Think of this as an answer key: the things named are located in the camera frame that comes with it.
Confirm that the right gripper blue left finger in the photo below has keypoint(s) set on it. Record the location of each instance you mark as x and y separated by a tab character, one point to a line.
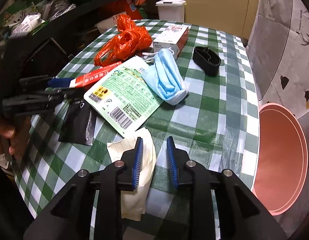
137	163

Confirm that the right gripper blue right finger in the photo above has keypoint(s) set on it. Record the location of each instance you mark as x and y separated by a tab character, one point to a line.
172	162

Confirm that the white paper napkin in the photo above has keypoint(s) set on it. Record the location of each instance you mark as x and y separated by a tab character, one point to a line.
133	203

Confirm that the red blue toothpaste box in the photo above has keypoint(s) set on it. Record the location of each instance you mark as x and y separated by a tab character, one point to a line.
83	80

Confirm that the green white snack pouch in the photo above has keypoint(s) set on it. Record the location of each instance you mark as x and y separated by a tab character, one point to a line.
123	98

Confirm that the black foil packet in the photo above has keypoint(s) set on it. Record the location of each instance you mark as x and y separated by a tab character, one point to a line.
79	124

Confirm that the blue surgical mask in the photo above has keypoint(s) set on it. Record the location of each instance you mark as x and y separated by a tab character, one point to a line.
163	76

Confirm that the black elastic band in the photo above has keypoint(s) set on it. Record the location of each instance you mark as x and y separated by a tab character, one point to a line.
207	60

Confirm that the red white carton box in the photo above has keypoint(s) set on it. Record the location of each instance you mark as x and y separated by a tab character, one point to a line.
174	38

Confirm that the orange plastic bag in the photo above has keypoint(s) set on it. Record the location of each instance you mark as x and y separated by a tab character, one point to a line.
130	39

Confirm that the pink plastic trash bin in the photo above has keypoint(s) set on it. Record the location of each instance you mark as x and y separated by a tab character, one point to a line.
283	159

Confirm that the white lidded trash can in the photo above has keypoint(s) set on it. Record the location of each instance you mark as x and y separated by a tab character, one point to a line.
171	10

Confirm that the beige kitchen cabinet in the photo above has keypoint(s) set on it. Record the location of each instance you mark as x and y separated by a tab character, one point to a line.
232	16

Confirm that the person's left hand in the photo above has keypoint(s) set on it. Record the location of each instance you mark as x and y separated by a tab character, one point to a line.
18	135

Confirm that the green checkered tablecloth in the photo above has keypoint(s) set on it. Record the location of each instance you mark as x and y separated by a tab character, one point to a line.
217	124

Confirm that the black storage shelf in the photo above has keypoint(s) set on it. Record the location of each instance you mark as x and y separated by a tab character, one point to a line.
68	23

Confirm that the green white food bag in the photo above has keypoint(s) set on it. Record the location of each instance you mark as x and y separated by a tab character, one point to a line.
19	17

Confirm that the red rice sack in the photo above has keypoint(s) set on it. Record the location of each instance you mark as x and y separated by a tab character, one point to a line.
121	6

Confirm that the deer print cloth cover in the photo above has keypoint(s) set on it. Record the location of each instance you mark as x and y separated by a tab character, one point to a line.
278	52

